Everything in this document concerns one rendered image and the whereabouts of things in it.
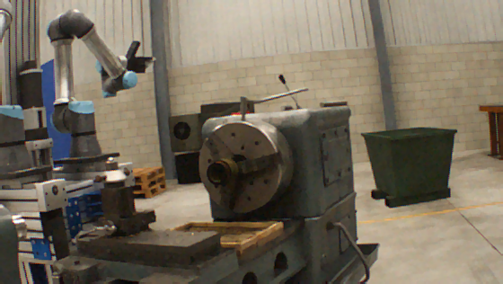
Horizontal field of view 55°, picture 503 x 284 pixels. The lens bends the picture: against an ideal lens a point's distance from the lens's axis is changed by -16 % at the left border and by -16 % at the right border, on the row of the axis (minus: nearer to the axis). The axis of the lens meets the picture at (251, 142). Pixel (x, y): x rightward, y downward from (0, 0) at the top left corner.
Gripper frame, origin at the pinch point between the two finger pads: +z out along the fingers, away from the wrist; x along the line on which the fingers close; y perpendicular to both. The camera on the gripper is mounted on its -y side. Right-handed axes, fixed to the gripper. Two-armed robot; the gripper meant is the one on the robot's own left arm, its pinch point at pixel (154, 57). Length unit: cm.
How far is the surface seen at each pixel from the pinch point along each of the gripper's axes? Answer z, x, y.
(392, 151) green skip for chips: 384, -43, 96
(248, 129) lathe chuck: -33, 86, 26
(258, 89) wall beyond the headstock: 763, -527, 57
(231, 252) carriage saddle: -80, 118, 51
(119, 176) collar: -93, 90, 33
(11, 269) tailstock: -143, 114, 42
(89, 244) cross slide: -102, 85, 52
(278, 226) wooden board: -41, 105, 55
